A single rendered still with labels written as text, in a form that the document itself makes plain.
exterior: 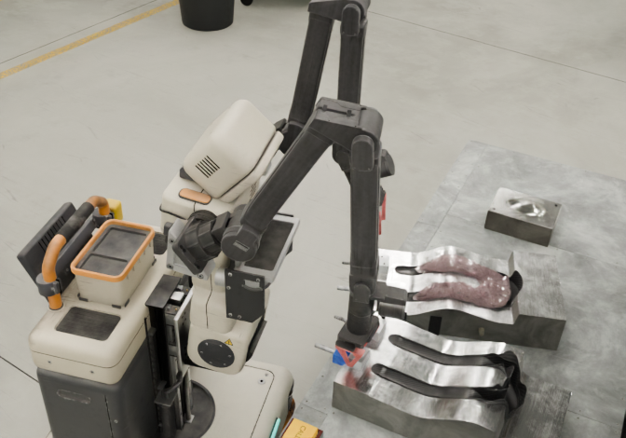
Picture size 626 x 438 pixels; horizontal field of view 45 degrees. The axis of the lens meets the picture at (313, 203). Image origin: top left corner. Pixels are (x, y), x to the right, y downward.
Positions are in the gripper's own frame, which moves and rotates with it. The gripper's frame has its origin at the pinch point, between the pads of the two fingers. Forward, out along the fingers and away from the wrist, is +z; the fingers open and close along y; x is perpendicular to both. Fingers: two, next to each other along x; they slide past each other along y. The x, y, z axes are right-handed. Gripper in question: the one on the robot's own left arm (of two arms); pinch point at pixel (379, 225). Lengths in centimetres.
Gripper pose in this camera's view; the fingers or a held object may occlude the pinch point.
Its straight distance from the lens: 205.5
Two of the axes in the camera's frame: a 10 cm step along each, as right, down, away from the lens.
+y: 2.3, -5.6, 7.9
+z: 4.0, 8.0, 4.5
